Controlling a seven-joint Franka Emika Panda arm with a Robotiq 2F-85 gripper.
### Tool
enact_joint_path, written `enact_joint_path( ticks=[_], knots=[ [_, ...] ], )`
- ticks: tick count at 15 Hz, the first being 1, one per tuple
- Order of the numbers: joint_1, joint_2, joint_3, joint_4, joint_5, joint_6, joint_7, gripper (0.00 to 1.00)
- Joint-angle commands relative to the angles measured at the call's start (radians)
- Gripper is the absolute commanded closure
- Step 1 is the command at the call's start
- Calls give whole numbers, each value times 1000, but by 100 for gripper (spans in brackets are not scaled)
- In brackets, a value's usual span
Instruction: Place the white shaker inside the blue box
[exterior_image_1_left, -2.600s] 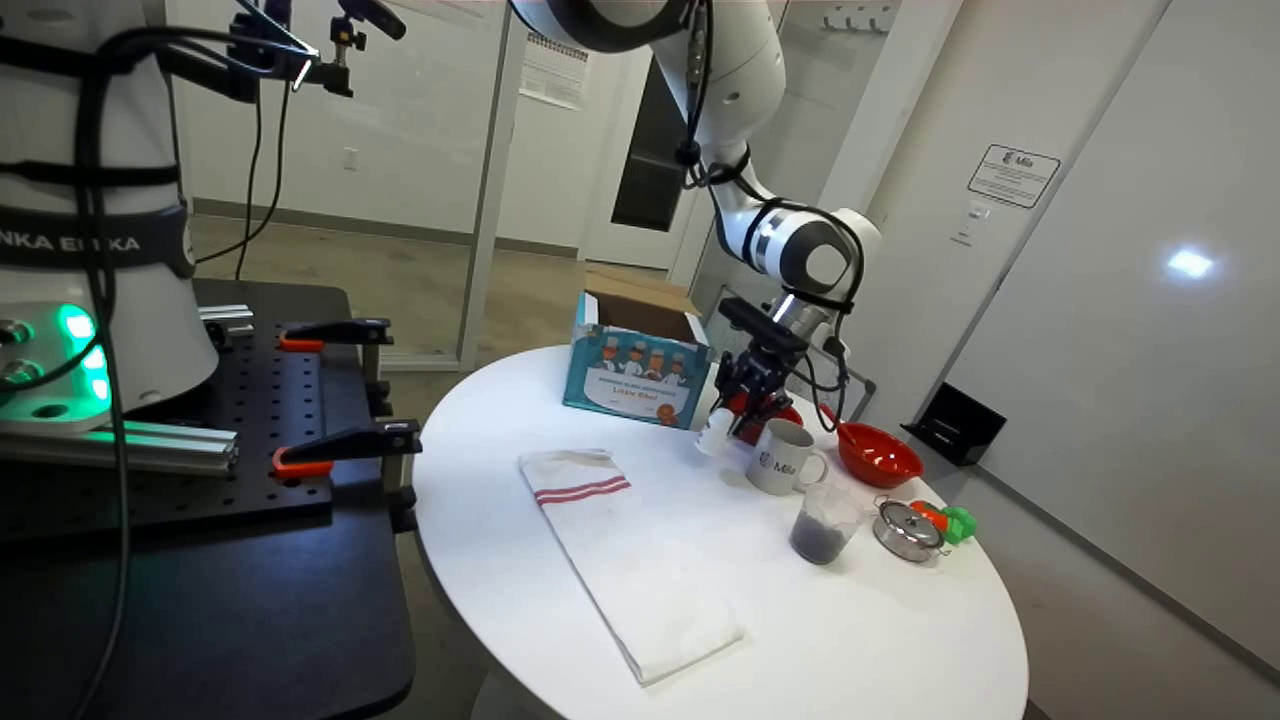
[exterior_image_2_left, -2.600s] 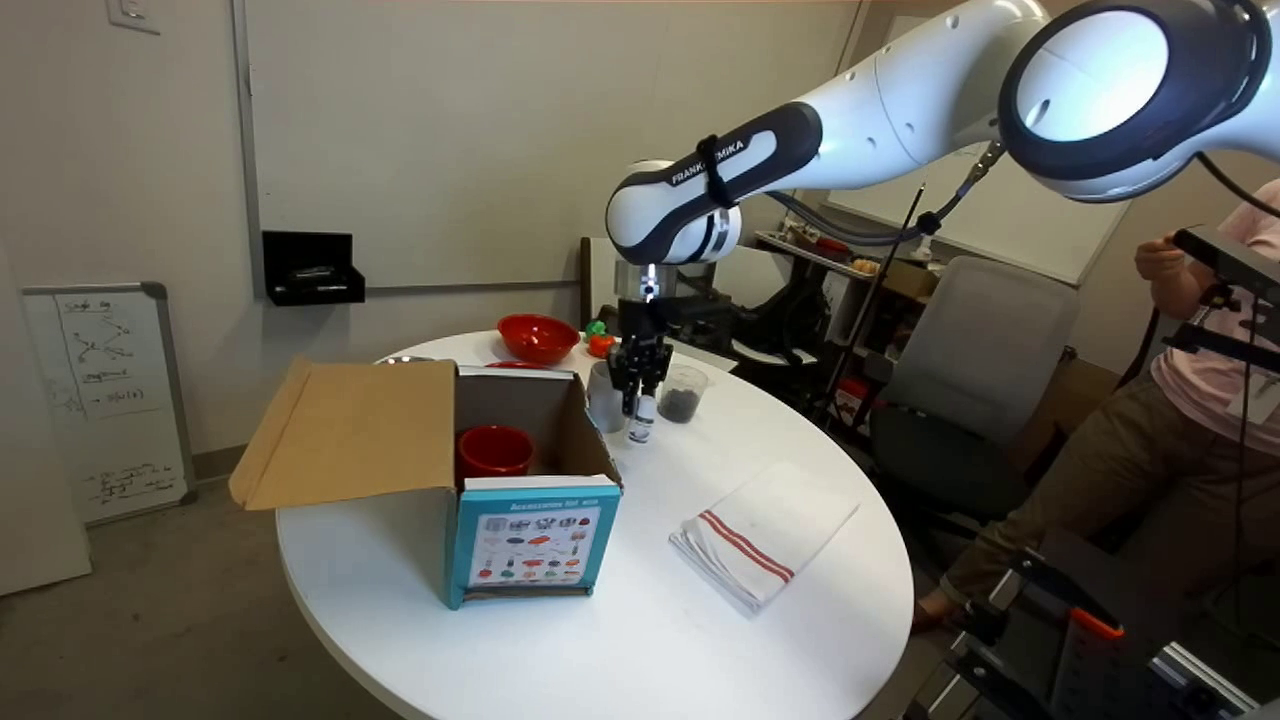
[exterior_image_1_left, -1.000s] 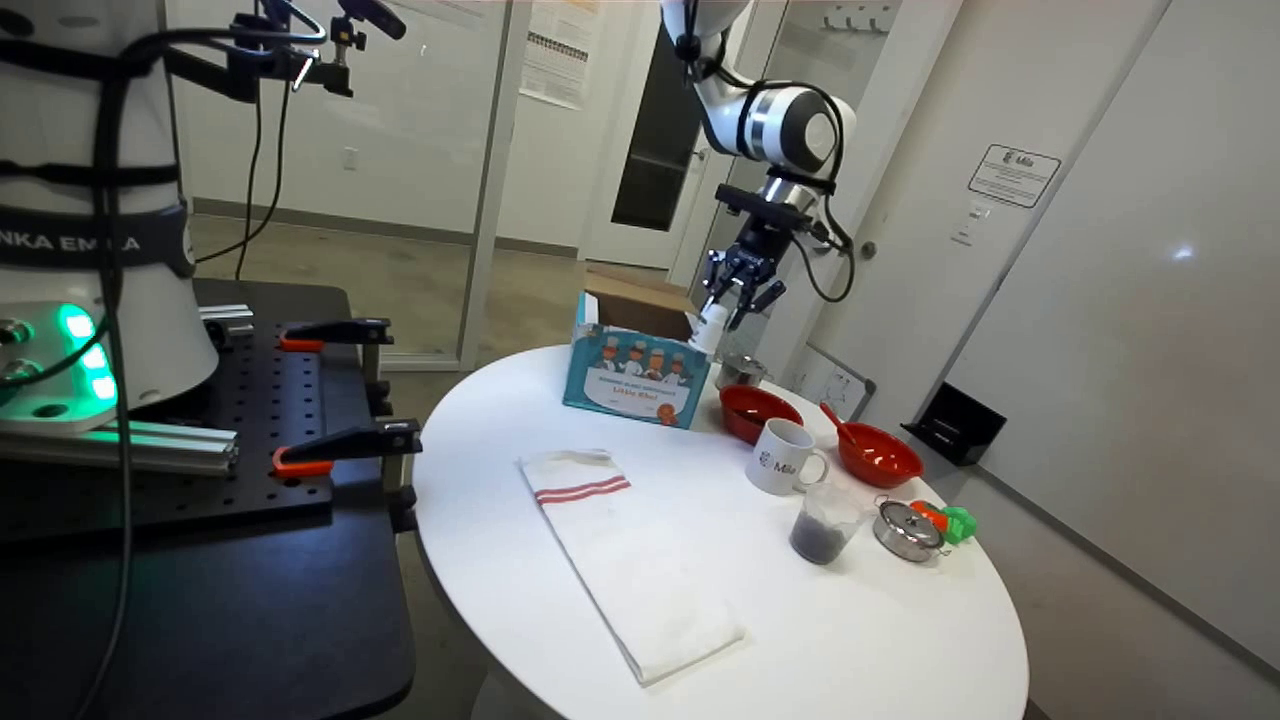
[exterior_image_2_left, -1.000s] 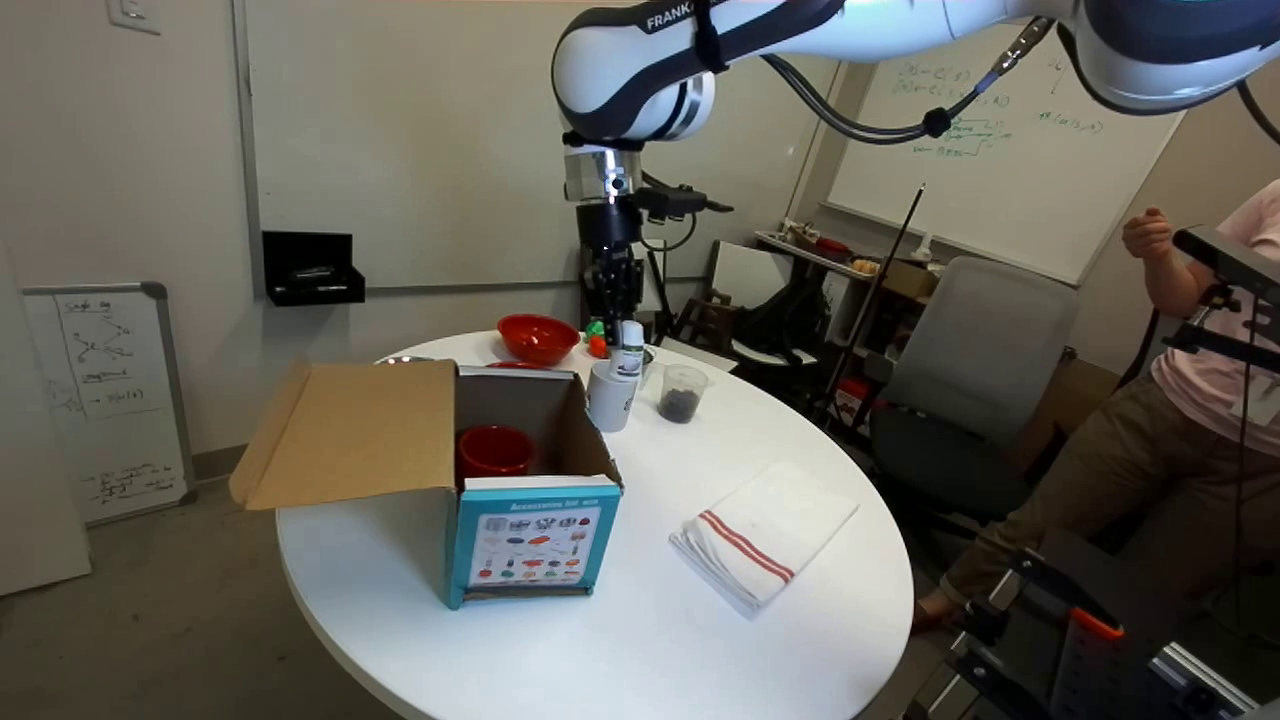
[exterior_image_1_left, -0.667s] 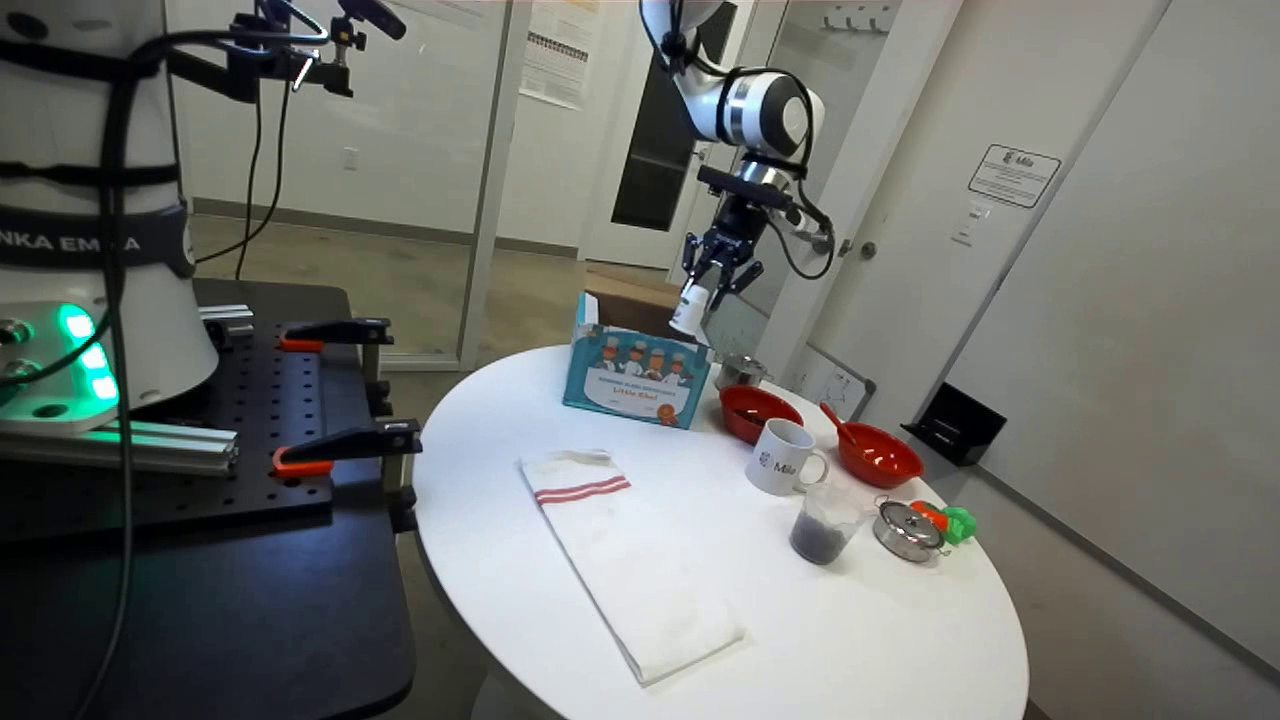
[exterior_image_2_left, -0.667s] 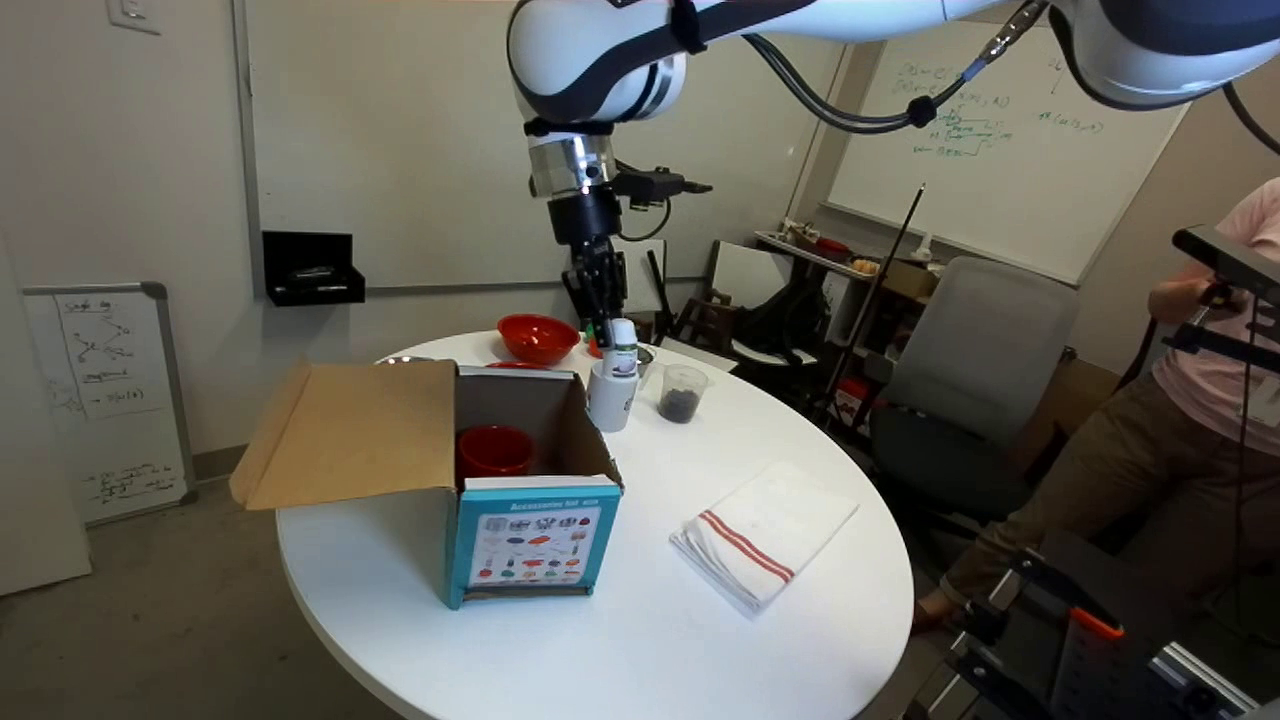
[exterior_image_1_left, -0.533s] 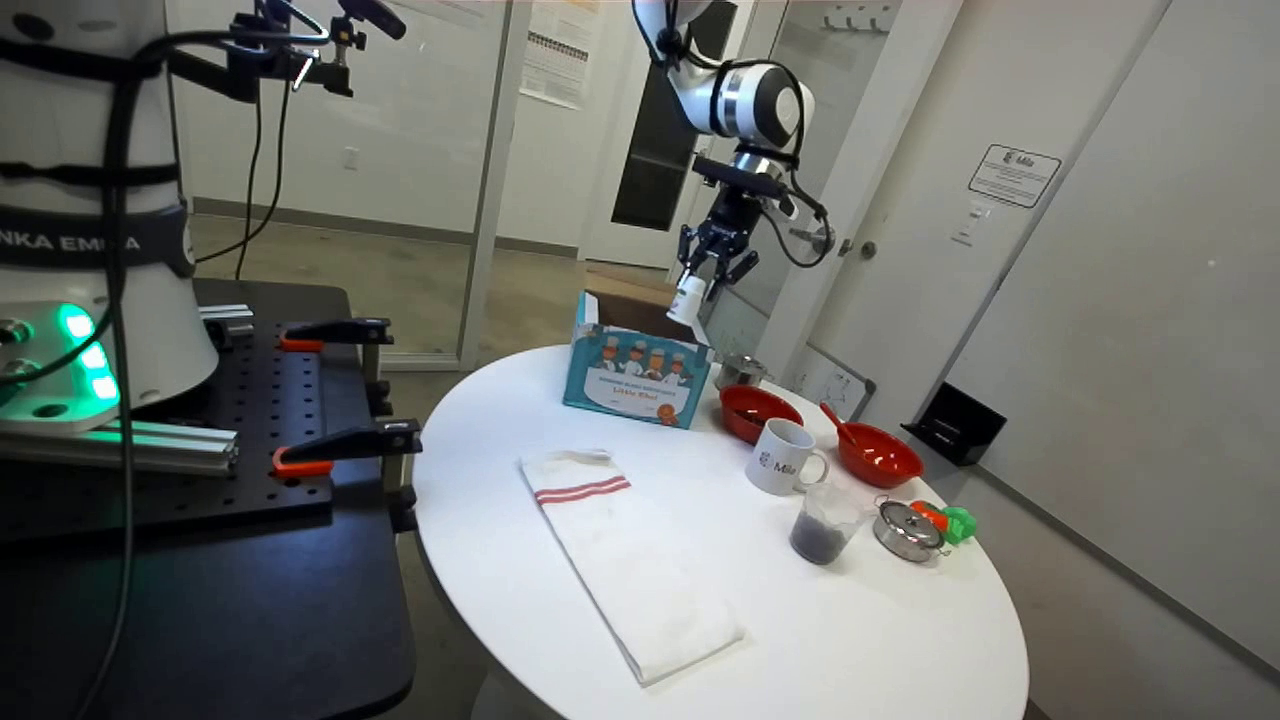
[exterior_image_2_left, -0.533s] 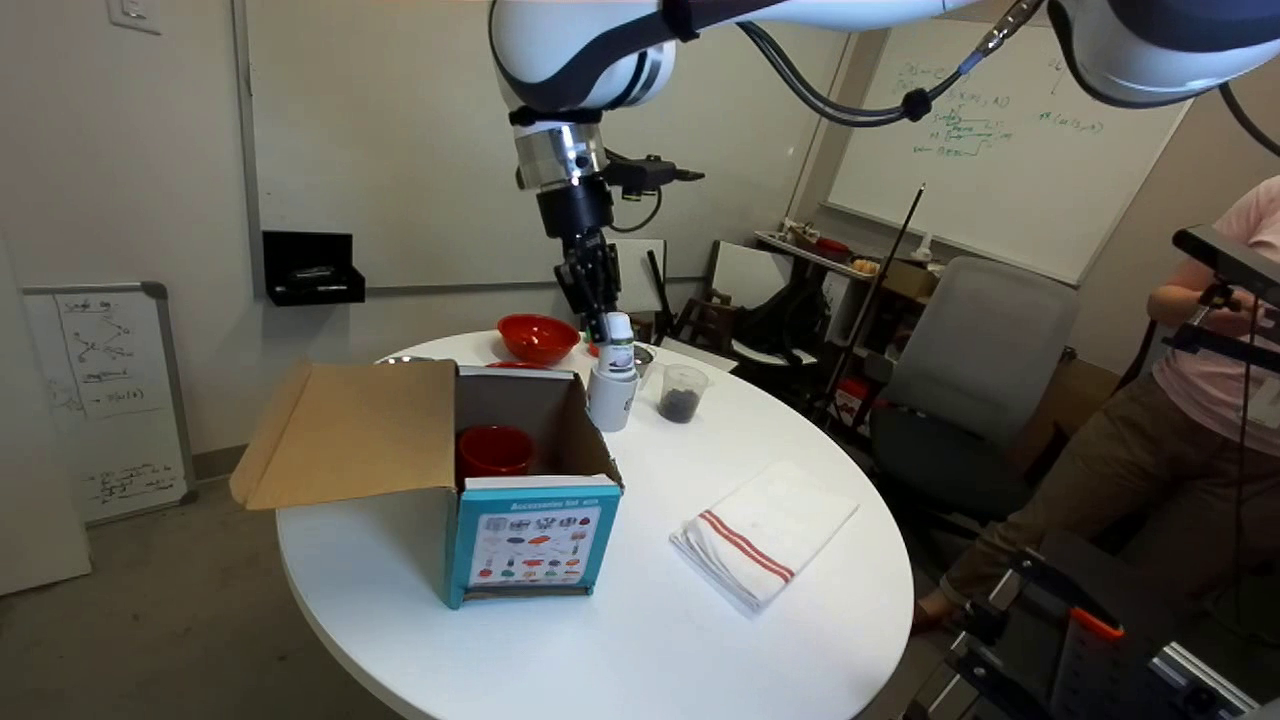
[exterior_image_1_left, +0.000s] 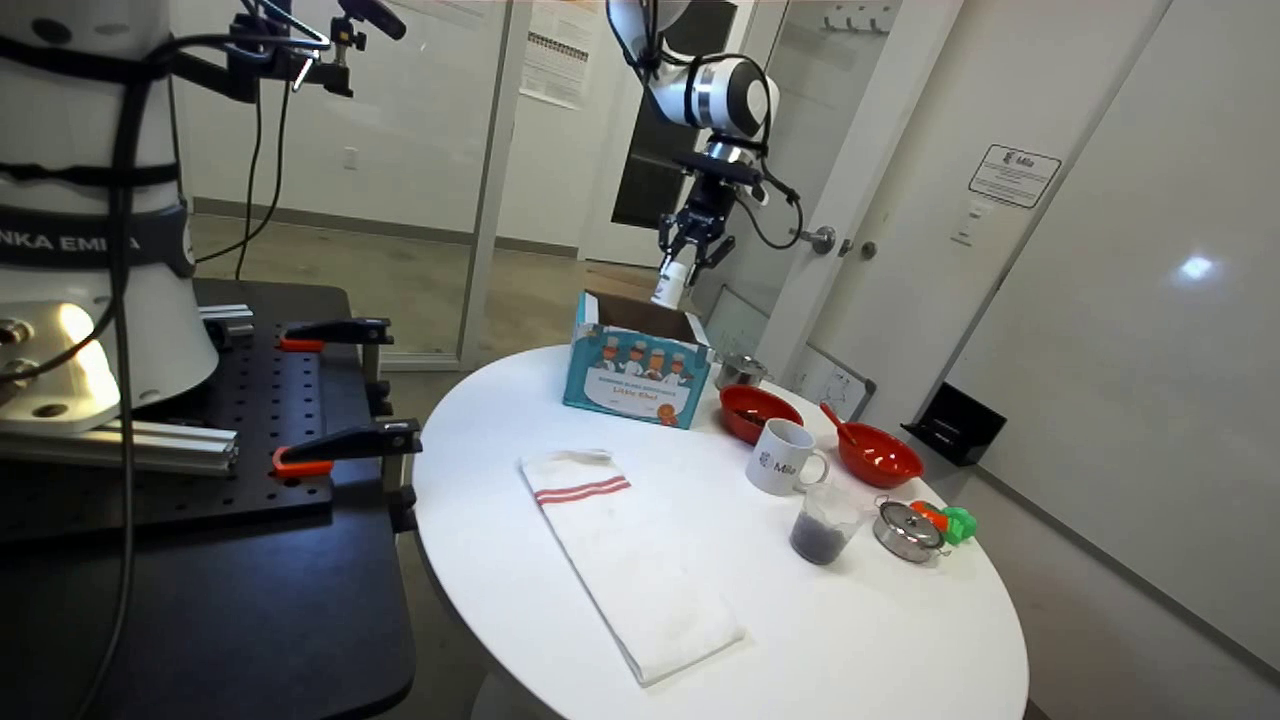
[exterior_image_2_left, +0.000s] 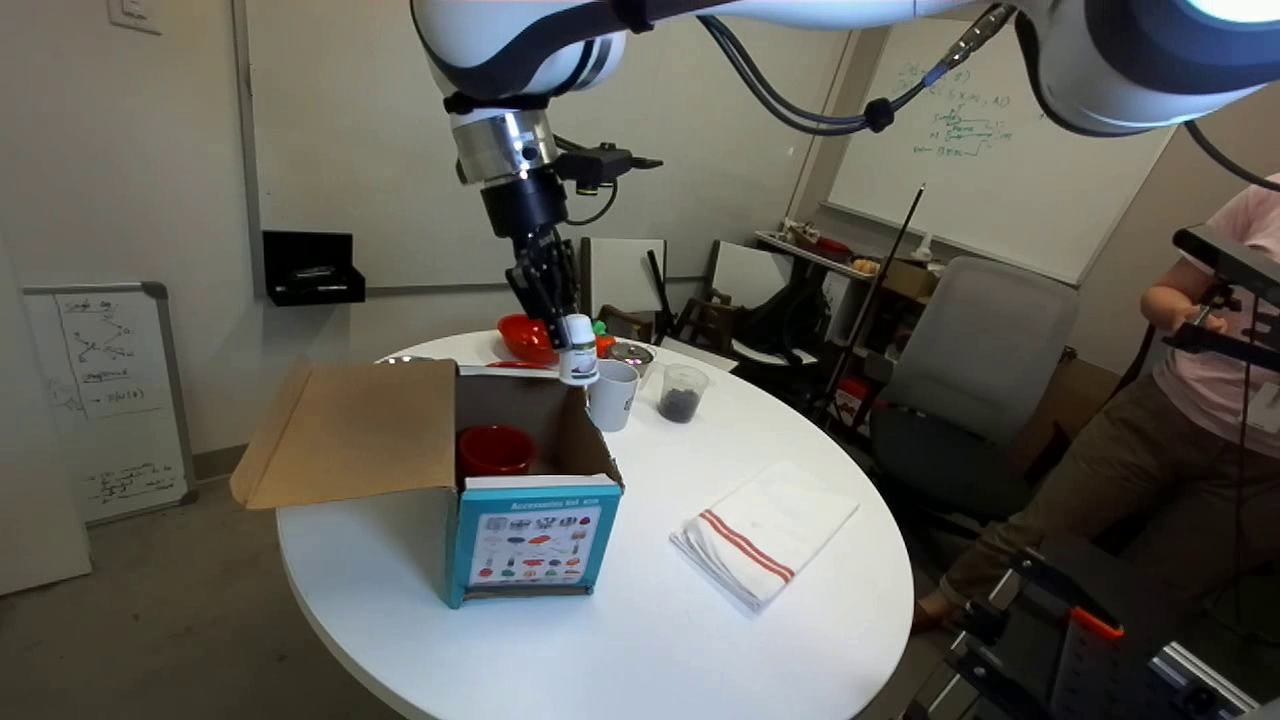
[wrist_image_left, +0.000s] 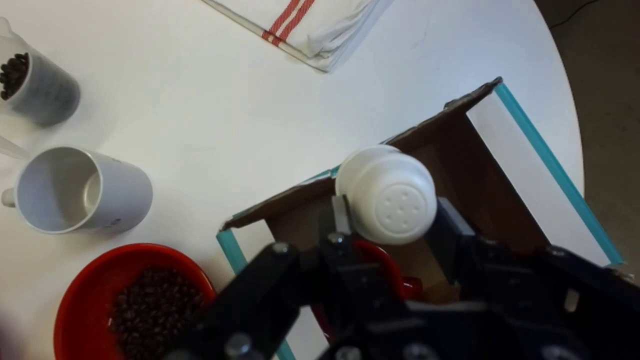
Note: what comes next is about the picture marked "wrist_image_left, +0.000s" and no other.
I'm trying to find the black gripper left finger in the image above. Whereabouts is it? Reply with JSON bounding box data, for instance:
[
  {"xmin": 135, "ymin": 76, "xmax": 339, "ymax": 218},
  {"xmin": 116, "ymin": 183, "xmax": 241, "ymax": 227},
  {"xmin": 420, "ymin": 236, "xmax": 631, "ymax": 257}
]
[{"xmin": 318, "ymin": 193, "xmax": 403, "ymax": 324}]

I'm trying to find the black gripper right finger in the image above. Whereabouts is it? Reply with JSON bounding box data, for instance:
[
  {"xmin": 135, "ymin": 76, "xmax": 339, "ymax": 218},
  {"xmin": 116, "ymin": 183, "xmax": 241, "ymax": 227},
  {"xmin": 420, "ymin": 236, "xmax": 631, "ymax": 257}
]
[{"xmin": 426, "ymin": 198, "xmax": 555, "ymax": 310}]

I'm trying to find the white shaker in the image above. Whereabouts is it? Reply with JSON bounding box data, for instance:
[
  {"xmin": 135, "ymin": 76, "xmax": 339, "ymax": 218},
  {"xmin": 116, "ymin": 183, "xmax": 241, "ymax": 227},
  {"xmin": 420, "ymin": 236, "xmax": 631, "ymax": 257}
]
[{"xmin": 333, "ymin": 144, "xmax": 440, "ymax": 248}]

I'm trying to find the blue cardboard box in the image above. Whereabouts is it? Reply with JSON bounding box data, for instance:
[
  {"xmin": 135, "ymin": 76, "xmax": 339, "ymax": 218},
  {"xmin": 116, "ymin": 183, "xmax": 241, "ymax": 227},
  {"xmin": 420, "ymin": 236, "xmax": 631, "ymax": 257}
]
[{"xmin": 214, "ymin": 76, "xmax": 627, "ymax": 360}]

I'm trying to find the white mug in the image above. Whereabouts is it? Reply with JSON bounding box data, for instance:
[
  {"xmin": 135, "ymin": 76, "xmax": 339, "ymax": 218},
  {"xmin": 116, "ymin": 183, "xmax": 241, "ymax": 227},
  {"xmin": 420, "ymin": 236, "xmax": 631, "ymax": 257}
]
[{"xmin": 0, "ymin": 144, "xmax": 156, "ymax": 236}]

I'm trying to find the white towel with red stripes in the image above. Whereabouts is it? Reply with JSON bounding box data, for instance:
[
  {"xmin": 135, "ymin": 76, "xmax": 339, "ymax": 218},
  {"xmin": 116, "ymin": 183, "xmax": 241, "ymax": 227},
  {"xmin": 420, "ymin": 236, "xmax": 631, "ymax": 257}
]
[{"xmin": 199, "ymin": 0, "xmax": 395, "ymax": 74}]

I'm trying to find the red bowl with coffee beans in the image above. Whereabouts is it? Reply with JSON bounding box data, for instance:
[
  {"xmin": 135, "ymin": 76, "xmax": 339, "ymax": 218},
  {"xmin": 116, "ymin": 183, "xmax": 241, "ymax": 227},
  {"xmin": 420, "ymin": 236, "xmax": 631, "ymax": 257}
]
[{"xmin": 51, "ymin": 241, "xmax": 220, "ymax": 360}]

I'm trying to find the clear measuring cup with beans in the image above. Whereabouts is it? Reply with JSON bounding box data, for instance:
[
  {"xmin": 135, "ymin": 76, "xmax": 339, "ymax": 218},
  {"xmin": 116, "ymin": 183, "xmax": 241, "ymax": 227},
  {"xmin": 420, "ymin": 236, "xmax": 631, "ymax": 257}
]
[{"xmin": 0, "ymin": 16, "xmax": 84, "ymax": 130}]

